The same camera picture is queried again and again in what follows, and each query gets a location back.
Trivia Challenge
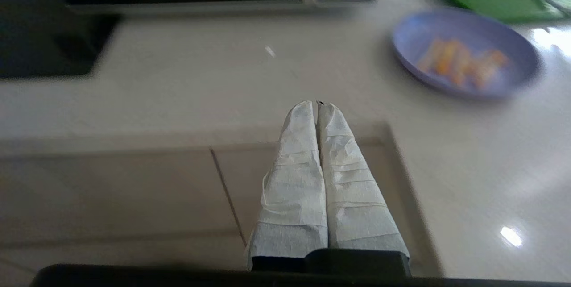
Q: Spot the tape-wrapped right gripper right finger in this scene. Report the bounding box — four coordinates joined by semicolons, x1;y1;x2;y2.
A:
316;100;411;264

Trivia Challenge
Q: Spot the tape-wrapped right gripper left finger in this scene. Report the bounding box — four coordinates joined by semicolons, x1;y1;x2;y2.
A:
244;100;328;271

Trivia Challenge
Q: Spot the black induction cooktop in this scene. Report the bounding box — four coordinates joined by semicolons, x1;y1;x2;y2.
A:
0;8;122;79

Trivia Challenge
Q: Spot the purple plate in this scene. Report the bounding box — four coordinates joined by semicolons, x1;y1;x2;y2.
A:
391;8;543;100

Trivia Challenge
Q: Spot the beige cabinet front panel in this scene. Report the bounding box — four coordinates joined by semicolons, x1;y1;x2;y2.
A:
210;141;444;278

